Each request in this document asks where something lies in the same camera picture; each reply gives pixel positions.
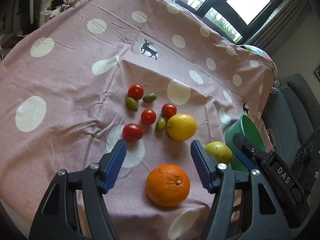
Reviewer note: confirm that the grey sofa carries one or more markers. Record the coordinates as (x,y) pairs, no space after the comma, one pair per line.
(291,114)

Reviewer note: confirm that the framed wall picture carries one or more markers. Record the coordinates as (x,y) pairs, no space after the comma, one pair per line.
(317,73)

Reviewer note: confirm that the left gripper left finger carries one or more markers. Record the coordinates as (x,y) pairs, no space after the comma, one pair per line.
(57,216)

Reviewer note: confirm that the red cherry tomato back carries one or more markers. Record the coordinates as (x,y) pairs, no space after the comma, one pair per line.
(136,92)

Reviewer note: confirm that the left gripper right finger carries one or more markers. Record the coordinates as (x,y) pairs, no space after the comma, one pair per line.
(220,180)

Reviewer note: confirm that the round yellow lemon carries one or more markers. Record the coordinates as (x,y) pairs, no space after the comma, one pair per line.
(181,127)

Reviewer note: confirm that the black speaker box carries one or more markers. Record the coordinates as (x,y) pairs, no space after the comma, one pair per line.
(306,152)

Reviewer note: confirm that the yellow pear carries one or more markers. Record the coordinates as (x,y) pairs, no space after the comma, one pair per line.
(220,151)

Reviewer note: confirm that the pink polka dot tablecloth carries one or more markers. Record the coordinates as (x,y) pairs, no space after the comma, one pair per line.
(64,88)

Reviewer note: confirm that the green olive fruit left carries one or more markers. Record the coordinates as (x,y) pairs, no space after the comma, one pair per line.
(131,104)

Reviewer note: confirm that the red cherry tomato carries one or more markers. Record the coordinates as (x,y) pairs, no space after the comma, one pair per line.
(168,110)
(136,92)
(148,117)
(132,132)

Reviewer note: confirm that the green olive fruit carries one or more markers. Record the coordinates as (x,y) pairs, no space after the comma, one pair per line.
(131,104)
(161,124)
(149,98)

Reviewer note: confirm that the green olive fruit back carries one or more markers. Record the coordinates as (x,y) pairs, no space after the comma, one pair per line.
(149,98)

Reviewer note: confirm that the red cherry tomato middle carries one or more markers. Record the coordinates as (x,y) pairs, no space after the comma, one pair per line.
(148,117)

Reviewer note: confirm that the red cherry tomato right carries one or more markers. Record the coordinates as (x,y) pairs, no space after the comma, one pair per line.
(168,110)

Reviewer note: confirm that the orange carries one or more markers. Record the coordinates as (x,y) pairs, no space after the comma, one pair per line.
(167,185)

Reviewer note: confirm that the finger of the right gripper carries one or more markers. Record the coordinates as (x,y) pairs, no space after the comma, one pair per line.
(245,161)
(247,147)

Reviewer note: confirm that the green olive fruit centre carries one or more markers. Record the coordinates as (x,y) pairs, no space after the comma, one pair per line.
(161,124)

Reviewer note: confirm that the red cherry tomato front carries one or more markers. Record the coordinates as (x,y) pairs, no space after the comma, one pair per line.
(132,132)

